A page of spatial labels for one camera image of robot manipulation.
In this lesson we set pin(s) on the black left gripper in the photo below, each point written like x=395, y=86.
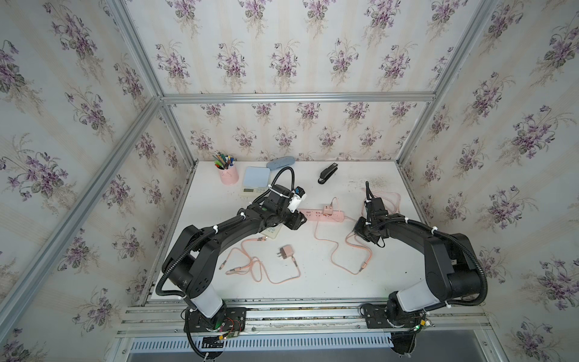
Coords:
x=296, y=221

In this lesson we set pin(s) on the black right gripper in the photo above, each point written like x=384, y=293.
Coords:
x=358, y=228

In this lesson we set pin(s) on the pink power strip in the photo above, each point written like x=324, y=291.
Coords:
x=323, y=216

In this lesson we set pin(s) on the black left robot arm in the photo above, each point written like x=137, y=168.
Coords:
x=188, y=269

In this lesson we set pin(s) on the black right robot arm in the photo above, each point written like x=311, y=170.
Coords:
x=453, y=274

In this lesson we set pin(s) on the pink charger adapter with prongs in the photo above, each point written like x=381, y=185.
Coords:
x=286, y=252

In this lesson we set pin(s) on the black stapler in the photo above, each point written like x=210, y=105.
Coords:
x=326, y=174

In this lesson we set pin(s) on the blue fabric pencil case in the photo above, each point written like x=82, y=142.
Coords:
x=279, y=163

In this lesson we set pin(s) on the pink pen holder cup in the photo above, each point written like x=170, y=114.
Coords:
x=229, y=176

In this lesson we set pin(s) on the coloured pens bundle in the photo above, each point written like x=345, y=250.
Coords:
x=223, y=161

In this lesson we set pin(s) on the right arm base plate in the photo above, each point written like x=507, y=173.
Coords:
x=383, y=316

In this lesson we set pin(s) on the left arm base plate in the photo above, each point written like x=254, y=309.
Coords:
x=226, y=320

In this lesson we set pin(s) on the aluminium rail frame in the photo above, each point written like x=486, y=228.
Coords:
x=163, y=318

